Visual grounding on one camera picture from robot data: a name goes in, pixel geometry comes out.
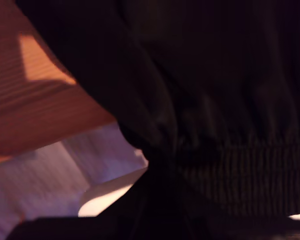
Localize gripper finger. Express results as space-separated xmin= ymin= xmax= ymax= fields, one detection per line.
xmin=77 ymin=159 xmax=181 ymax=226

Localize black shorts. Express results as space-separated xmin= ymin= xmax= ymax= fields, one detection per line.
xmin=14 ymin=0 xmax=300 ymax=226

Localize white box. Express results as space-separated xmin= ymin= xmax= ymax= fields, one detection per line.
xmin=77 ymin=147 xmax=150 ymax=218

